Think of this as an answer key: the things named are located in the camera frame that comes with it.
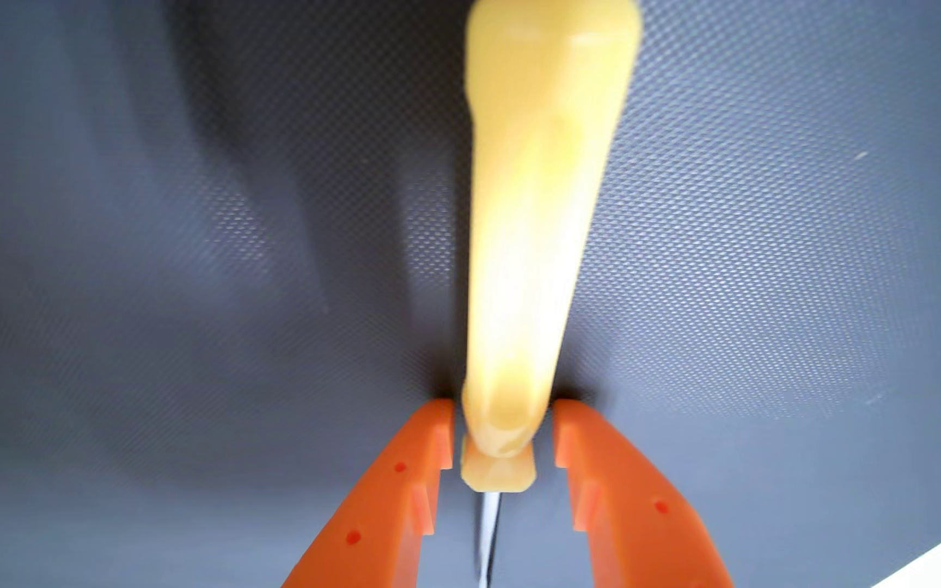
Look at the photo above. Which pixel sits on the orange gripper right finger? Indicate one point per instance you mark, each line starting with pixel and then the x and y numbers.
pixel 642 523

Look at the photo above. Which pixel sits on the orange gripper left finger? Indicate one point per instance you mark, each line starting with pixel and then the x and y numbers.
pixel 381 514

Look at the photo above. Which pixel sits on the dark grey textured mat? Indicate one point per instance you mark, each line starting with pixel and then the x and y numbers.
pixel 193 286

